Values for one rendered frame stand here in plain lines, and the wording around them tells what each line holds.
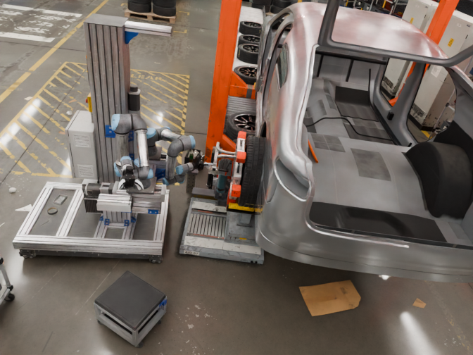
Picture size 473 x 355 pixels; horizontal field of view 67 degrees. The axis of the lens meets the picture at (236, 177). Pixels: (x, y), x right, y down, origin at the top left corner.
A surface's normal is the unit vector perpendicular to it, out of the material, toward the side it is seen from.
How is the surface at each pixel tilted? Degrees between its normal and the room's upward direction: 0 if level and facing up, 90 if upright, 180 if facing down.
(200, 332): 0
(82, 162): 90
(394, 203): 19
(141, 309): 0
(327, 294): 1
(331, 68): 87
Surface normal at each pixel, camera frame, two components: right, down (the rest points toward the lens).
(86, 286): 0.15, -0.80
